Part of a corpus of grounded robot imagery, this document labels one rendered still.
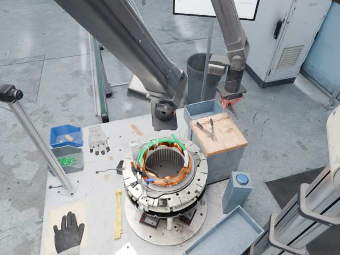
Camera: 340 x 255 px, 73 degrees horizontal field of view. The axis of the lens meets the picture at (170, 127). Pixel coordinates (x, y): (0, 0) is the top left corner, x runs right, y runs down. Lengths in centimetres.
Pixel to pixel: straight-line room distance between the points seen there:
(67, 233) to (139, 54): 96
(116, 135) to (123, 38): 116
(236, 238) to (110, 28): 75
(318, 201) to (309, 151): 192
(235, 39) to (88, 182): 95
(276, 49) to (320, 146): 114
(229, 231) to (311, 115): 238
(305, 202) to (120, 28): 71
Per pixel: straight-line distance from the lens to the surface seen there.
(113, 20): 29
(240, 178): 95
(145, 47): 34
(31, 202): 233
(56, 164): 113
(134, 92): 55
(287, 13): 282
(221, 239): 86
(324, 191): 74
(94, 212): 119
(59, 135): 154
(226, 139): 103
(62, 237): 117
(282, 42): 294
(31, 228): 221
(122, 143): 138
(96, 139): 141
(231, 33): 79
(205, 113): 124
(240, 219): 90
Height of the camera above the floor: 183
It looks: 47 degrees down
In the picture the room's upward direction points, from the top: straight up
